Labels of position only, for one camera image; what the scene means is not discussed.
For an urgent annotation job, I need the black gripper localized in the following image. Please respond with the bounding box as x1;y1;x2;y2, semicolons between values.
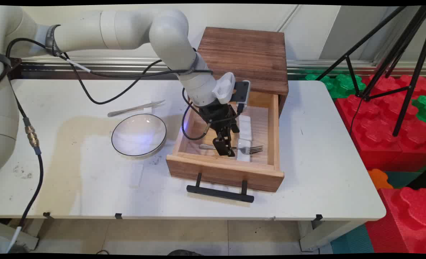
198;99;241;158

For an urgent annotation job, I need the serrated steel table knife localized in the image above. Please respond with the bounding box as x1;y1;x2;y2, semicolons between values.
107;100;166;118

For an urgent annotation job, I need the white ceramic cutlery rest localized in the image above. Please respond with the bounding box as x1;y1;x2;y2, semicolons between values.
236;139;252;163
238;115;253;141

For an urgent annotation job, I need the steel fork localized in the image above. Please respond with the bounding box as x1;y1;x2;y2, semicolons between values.
199;144;264;155

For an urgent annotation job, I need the dark wooden drawer cabinet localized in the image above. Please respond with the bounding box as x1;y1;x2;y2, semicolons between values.
197;27;289;118

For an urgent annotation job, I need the white bowl with dark rim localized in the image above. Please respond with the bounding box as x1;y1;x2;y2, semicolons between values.
111;113;167;158

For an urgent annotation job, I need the white table leg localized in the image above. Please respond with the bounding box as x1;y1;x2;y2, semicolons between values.
299;220;362;251

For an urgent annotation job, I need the large red foam block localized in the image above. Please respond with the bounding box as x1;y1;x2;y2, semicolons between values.
334;74;426;172

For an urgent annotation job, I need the orange foam block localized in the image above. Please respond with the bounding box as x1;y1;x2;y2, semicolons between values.
367;169;394;190

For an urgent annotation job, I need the teal foam mat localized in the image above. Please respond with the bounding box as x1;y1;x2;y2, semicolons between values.
329;224;375;254

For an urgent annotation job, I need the black tripod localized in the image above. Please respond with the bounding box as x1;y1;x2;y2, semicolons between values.
315;5;426;137

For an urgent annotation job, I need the small green foam block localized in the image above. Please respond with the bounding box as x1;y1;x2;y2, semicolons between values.
411;95;426;126

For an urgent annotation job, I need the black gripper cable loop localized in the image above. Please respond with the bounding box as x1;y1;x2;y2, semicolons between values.
181;87;210;141

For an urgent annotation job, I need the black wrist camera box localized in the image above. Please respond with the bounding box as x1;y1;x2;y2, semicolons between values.
233;80;251;113

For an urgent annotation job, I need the white ribbed camera mount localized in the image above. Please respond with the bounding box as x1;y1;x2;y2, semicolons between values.
212;72;236;105

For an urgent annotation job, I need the black drawer handle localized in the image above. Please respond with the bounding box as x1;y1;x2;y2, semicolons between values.
186;172;255;203

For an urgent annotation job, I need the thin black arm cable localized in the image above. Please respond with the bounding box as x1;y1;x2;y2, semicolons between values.
54;50;214;105

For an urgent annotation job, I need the metal window rail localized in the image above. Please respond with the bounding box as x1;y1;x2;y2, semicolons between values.
18;56;426;80

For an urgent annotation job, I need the thick black cable brass connector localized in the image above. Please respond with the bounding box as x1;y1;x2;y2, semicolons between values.
5;39;45;252

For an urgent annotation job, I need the black velcro strap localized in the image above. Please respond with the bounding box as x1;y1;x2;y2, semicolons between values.
45;24;62;58

